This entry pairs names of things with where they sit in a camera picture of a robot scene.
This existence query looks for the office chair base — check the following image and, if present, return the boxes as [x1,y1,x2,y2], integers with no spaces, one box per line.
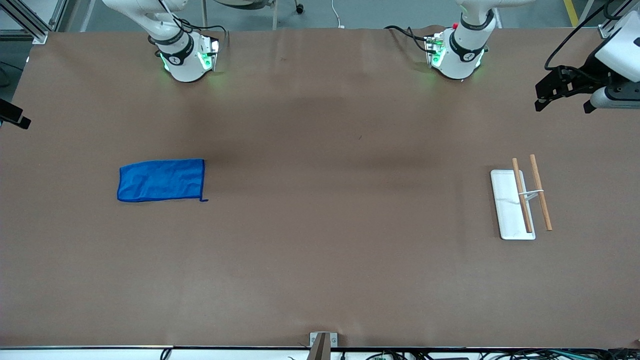
[200,0,306,31]

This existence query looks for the white table edge strip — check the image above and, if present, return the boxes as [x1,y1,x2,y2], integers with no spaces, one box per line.
[0,346,640,360]

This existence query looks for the white towel rack base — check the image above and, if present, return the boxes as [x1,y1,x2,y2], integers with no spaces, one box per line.
[490,169,537,241]

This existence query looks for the black arm base cable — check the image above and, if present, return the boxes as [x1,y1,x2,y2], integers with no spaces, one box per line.
[384,25,432,55]
[177,19,230,48]

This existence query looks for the brown table cover sheet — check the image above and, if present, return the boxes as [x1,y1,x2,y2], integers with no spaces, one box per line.
[0,26,640,349]

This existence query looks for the bundle of black cables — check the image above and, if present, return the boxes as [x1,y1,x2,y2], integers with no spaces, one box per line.
[287,350,640,360]

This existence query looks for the blue microfiber towel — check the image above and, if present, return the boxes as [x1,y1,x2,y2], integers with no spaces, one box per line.
[116,158,209,203]

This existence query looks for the wooden rack rod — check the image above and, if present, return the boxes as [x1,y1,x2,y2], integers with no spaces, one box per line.
[511,157,534,234]
[529,153,554,232]

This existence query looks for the aluminium frame profile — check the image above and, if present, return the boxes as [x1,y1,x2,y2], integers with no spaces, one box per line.
[597,0,640,39]
[0,0,49,45]

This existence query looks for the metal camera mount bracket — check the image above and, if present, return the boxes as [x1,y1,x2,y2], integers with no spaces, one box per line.
[309,331,338,360]

